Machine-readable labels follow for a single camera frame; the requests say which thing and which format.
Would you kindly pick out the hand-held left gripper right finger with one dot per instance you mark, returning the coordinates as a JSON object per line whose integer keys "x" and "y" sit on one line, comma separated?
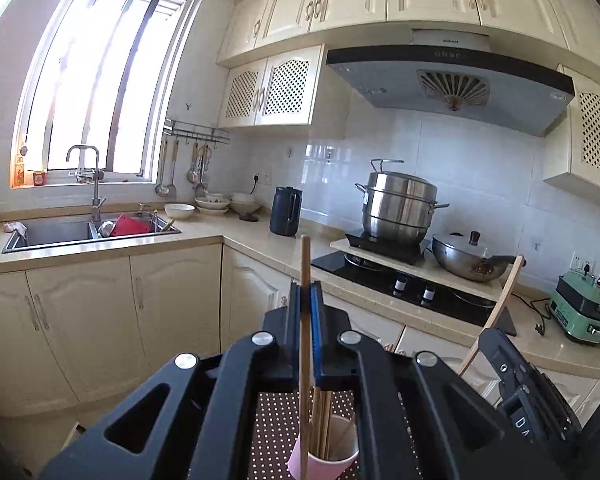
{"x": 318, "y": 340}

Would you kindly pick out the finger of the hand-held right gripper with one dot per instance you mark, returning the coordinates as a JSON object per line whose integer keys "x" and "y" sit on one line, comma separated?
{"x": 502, "y": 360}

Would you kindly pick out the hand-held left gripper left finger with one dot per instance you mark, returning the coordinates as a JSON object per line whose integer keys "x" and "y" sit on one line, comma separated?
{"x": 282, "y": 355}

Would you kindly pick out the single wooden chopstick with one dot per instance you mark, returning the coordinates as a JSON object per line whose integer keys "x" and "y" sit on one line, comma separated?
{"x": 508, "y": 287}
{"x": 306, "y": 270}

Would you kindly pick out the bundle of wooden chopsticks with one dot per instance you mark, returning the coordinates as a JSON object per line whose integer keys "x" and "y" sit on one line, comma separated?
{"x": 320, "y": 425}

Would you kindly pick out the pink chopstick holder cup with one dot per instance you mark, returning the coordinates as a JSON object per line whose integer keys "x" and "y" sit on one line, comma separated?
{"x": 295, "y": 462}

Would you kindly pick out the cream stove cover board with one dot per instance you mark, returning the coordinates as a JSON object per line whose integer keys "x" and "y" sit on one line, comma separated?
{"x": 485, "y": 291}

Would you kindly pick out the black glass gas stove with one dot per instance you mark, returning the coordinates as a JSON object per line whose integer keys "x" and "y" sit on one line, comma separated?
{"x": 360, "y": 272}

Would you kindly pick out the green countertop appliance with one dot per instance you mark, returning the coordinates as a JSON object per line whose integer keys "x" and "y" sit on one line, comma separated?
{"x": 580, "y": 310}

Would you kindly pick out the black induction cooker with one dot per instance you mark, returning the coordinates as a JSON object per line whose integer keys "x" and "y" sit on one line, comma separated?
{"x": 380, "y": 250}

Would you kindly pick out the wok lid with knob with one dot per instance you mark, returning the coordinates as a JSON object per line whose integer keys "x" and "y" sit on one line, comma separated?
{"x": 460, "y": 247}

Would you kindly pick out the black electric kettle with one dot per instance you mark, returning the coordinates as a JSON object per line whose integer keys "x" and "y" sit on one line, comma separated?
{"x": 284, "y": 215}

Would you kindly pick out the small dark dish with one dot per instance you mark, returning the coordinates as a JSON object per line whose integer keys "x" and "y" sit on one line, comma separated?
{"x": 248, "y": 217}

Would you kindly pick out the cream stacked bowls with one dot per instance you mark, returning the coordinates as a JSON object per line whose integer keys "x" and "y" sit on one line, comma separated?
{"x": 245, "y": 206}

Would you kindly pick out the stainless steel steamer pot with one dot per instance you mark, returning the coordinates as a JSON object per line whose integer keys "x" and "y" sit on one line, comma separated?
{"x": 400, "y": 210}

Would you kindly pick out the stacked plates and bowl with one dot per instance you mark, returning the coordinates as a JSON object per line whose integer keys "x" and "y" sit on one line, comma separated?
{"x": 212, "y": 207}

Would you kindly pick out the white bowl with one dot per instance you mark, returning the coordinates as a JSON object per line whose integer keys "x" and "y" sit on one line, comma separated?
{"x": 179, "y": 211}

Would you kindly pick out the small steel kitchen utensil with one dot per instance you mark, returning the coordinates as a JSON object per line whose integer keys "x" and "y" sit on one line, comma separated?
{"x": 201, "y": 187}
{"x": 192, "y": 176}

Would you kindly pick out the red plastic cutting board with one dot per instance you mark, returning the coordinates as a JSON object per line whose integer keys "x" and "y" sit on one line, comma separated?
{"x": 130, "y": 226}

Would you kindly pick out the steel ladle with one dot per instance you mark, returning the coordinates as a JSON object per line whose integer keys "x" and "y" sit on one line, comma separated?
{"x": 162, "y": 191}

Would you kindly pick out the cream base kitchen cabinets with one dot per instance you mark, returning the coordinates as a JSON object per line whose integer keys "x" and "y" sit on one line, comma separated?
{"x": 80, "y": 320}

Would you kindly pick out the steel spatula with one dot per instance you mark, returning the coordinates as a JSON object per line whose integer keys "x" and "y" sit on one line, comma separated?
{"x": 174, "y": 160}

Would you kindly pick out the steel sink faucet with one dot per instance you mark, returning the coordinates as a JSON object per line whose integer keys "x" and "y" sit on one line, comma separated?
{"x": 96, "y": 200}

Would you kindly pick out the stainless steel sink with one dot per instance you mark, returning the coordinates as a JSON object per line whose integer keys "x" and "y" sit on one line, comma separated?
{"x": 55, "y": 232}

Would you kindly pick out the grey range hood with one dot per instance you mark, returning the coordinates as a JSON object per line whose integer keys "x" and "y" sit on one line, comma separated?
{"x": 405, "y": 80}

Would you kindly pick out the pink dish cloth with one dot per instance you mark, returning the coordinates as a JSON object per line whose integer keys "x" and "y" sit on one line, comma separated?
{"x": 15, "y": 227}

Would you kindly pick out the small red jar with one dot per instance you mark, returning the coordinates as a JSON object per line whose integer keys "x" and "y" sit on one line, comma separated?
{"x": 39, "y": 178}

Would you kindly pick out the orange bottle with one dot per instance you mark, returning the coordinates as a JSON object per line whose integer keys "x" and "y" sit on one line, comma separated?
{"x": 20, "y": 170}

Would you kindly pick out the white framed kitchen window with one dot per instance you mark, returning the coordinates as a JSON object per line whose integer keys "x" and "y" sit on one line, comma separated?
{"x": 80, "y": 85}

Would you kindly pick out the white wall socket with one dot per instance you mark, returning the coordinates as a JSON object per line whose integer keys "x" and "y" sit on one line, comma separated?
{"x": 580, "y": 262}
{"x": 265, "y": 178}

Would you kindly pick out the steel wall utensil rack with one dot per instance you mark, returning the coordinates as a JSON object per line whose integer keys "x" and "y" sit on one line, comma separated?
{"x": 195, "y": 132}

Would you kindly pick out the cream lattice door wall cabinet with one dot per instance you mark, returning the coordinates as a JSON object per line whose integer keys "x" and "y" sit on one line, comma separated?
{"x": 285, "y": 90}
{"x": 595, "y": 130}

